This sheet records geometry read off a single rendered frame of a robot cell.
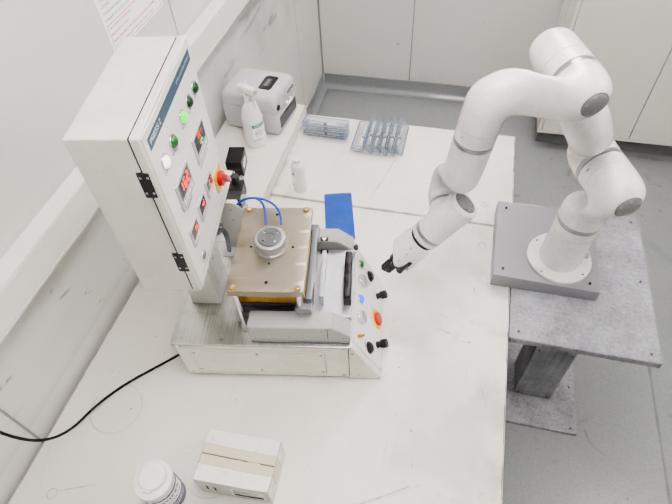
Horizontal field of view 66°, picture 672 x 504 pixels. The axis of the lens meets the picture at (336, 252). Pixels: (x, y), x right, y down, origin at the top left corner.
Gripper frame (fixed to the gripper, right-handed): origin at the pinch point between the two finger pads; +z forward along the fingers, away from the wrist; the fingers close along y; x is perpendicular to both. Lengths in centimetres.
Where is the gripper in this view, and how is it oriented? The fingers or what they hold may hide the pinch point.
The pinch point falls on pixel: (389, 265)
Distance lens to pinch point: 152.2
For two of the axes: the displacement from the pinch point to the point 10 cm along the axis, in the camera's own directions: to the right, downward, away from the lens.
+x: 8.4, 3.7, 3.9
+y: -0.5, 7.7, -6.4
